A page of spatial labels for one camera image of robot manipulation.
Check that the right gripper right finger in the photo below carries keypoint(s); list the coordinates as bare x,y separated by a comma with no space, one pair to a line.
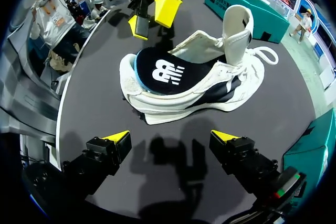
241,161

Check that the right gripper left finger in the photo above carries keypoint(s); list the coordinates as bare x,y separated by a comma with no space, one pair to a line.
99,161

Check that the white and navy shoe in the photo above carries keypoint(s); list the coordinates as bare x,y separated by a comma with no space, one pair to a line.
162,106

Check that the blue and black insole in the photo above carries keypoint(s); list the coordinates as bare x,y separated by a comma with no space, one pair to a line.
147,64

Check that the person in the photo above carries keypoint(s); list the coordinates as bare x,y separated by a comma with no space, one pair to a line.
304,23
55,22
98,11

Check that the teal box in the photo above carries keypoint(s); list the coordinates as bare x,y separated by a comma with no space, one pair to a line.
309,150
262,16

